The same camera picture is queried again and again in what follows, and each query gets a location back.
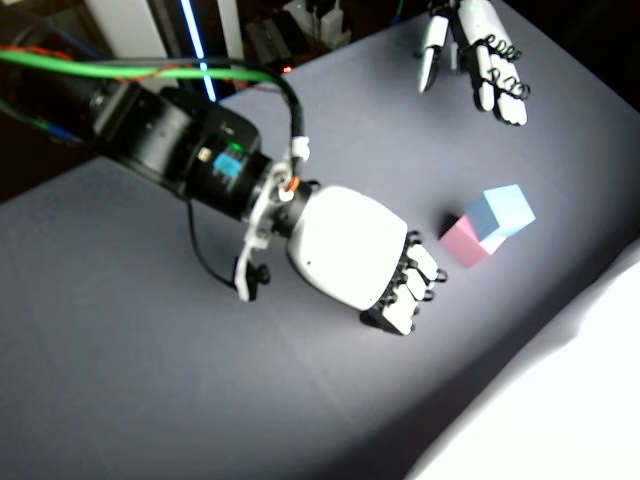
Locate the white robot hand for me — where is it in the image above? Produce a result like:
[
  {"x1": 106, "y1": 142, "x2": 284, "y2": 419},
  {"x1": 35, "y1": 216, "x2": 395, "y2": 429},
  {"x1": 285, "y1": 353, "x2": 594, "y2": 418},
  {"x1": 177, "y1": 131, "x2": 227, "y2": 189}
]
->
[
  {"x1": 286, "y1": 185, "x2": 449, "y2": 337},
  {"x1": 413, "y1": 0, "x2": 530, "y2": 127}
]

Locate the small blue cube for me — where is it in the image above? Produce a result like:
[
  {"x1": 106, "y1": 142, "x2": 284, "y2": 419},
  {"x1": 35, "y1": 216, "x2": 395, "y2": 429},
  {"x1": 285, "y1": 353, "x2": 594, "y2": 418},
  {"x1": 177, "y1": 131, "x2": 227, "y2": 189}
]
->
[{"x1": 468, "y1": 183, "x2": 537, "y2": 240}]

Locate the pink foam cube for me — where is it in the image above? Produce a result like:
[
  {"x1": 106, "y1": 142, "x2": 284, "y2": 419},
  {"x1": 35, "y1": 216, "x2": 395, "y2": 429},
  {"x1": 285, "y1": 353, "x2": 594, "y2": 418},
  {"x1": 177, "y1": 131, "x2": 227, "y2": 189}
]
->
[{"x1": 439, "y1": 215, "x2": 507, "y2": 270}]

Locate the white plastic container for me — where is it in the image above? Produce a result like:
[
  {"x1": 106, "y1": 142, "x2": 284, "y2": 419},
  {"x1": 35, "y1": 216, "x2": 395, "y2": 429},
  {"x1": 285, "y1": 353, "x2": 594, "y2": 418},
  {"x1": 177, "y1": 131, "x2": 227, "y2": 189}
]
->
[{"x1": 284, "y1": 0, "x2": 352, "y2": 49}]

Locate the black device box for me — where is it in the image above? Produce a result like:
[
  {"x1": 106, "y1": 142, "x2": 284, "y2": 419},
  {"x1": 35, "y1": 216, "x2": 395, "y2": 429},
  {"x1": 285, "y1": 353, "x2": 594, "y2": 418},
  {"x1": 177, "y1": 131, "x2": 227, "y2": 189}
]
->
[{"x1": 243, "y1": 12, "x2": 301, "y2": 69}]

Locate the grey table cloth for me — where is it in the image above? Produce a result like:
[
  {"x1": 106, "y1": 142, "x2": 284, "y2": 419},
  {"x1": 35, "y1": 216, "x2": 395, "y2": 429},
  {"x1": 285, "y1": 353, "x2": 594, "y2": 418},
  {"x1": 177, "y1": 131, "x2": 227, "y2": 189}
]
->
[{"x1": 0, "y1": 9, "x2": 640, "y2": 480}]

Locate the blue light strip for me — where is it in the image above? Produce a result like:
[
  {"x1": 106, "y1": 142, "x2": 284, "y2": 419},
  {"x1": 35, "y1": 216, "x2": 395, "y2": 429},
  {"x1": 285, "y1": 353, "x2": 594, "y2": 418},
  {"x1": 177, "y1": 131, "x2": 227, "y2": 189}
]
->
[{"x1": 178, "y1": 0, "x2": 220, "y2": 103}]

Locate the thick black cable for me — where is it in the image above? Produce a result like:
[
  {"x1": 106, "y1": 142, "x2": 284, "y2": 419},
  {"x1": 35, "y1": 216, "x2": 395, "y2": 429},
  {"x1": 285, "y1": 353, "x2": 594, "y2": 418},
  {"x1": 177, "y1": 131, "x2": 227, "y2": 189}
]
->
[{"x1": 189, "y1": 57, "x2": 307, "y2": 144}]

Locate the thin black cable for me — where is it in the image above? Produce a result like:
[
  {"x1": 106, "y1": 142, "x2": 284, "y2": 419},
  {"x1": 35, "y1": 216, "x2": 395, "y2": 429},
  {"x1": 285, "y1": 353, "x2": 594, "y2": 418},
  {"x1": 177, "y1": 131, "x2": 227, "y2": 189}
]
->
[{"x1": 186, "y1": 197, "x2": 242, "y2": 290}]

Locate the green cable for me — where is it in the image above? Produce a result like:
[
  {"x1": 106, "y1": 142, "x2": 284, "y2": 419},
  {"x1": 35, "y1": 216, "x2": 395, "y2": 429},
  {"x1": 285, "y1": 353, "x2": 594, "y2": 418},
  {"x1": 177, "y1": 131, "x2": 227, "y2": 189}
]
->
[{"x1": 0, "y1": 49, "x2": 281, "y2": 86}]

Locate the white post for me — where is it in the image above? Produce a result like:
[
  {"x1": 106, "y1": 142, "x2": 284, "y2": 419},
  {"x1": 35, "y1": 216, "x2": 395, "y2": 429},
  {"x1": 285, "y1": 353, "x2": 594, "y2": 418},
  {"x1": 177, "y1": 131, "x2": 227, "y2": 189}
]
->
[{"x1": 84, "y1": 0, "x2": 169, "y2": 54}]

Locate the orange braided cable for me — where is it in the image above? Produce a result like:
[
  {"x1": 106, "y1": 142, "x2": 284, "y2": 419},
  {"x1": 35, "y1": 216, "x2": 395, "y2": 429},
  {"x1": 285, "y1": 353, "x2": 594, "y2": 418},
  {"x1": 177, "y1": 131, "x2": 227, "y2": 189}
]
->
[{"x1": 0, "y1": 43, "x2": 169, "y2": 84}]

